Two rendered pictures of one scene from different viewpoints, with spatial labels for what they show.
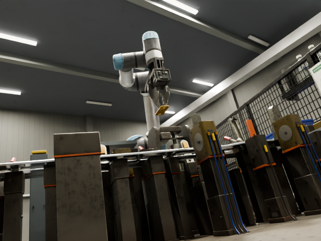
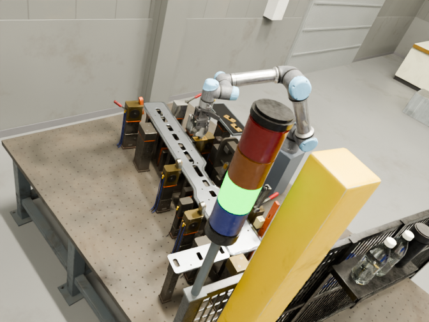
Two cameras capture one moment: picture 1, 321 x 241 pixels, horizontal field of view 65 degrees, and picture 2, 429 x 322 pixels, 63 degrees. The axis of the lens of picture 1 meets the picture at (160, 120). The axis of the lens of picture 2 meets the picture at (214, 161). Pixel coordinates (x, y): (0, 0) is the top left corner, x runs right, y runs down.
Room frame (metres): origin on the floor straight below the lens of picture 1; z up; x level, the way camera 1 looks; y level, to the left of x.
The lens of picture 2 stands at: (0.56, -1.66, 2.31)
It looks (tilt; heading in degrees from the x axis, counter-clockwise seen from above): 36 degrees down; 72
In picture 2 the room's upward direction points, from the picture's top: 19 degrees clockwise
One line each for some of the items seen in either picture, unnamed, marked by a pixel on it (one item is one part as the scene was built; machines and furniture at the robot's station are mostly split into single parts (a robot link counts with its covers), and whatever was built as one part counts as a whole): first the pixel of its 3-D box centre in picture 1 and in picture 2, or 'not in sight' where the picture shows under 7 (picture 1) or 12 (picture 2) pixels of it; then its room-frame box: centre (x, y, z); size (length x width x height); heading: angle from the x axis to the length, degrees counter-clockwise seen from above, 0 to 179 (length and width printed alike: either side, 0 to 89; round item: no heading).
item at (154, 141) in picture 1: (177, 178); (226, 176); (1.19, -0.03, 0.95); 0.18 x 0.13 x 0.49; 113
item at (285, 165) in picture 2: not in sight; (276, 168); (1.61, 0.20, 0.90); 0.20 x 0.20 x 0.40; 39
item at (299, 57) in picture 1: (304, 68); (392, 252); (1.48, -1.00, 1.53); 0.07 x 0.07 x 0.20
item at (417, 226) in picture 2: (291, 79); (410, 245); (1.59, -0.95, 1.52); 0.07 x 0.07 x 0.18
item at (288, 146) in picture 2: not in sight; (290, 140); (1.61, 0.20, 1.15); 0.15 x 0.15 x 0.10
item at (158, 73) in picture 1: (157, 74); (201, 115); (0.93, -0.03, 1.35); 0.09 x 0.08 x 0.12; 23
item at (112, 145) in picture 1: (98, 148); (227, 118); (1.18, 0.33, 1.16); 0.37 x 0.14 x 0.02; 113
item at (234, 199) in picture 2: not in sight; (239, 190); (0.77, -1.20, 1.90); 0.07 x 0.07 x 0.06
